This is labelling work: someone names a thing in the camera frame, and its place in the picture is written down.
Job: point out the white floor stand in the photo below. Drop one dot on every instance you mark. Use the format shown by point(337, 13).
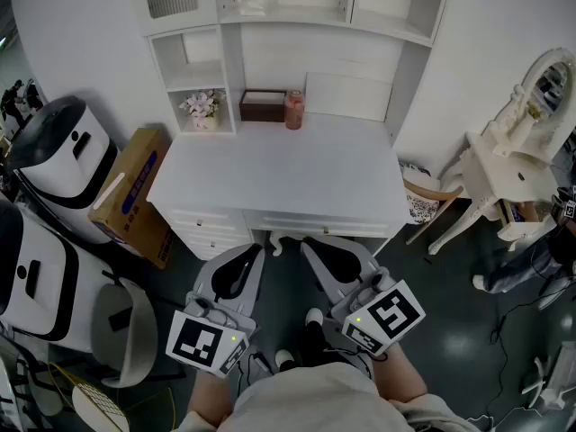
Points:
point(551, 380)

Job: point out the person's left white shoe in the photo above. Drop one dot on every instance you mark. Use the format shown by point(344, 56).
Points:
point(284, 360)

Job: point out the grey shell chair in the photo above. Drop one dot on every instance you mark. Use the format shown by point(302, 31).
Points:
point(135, 331)

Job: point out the dark brown open box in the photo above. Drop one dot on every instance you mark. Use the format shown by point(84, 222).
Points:
point(261, 106)

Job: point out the person's white shoe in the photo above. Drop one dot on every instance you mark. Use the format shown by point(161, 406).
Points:
point(284, 360)
point(314, 317)

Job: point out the white ornate chair leg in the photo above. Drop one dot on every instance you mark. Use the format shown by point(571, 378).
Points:
point(281, 242)

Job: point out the white flat strip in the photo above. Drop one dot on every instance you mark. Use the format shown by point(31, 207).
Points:
point(108, 191)

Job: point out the white ornate vanity table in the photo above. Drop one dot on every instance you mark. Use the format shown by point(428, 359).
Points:
point(490, 182)

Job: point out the patterned cushion wooden stool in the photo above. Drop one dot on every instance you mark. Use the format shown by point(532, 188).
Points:
point(423, 196)

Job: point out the pink flowers in pot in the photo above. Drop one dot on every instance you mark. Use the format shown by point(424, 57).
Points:
point(200, 106)

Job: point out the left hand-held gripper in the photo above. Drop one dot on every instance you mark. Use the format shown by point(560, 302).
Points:
point(198, 340)

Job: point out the brown cardboard box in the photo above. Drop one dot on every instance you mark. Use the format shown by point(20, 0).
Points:
point(135, 196)

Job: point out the white perforated paddle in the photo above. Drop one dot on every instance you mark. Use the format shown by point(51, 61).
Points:
point(99, 405)

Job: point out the pink lidded bottle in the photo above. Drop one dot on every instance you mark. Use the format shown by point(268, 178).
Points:
point(294, 110)

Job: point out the white desk with hutch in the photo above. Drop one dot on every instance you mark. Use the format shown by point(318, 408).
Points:
point(315, 47)

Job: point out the person's left forearm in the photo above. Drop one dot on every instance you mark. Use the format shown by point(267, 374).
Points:
point(209, 396)

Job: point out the person's grey shirt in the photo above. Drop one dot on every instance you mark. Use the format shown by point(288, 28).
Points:
point(315, 398)

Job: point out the person's right white shoe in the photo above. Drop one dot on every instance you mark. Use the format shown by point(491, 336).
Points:
point(314, 317)

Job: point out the white and black robot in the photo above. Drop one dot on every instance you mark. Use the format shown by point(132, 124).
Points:
point(54, 169)
point(40, 277)

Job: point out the white table top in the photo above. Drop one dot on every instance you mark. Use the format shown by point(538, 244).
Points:
point(279, 169)

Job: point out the person's right forearm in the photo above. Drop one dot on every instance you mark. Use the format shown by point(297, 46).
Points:
point(405, 376)

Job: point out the white oval vanity mirror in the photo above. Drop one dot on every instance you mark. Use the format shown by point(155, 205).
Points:
point(526, 128)

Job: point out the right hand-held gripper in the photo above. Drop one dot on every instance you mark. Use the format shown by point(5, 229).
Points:
point(382, 322)

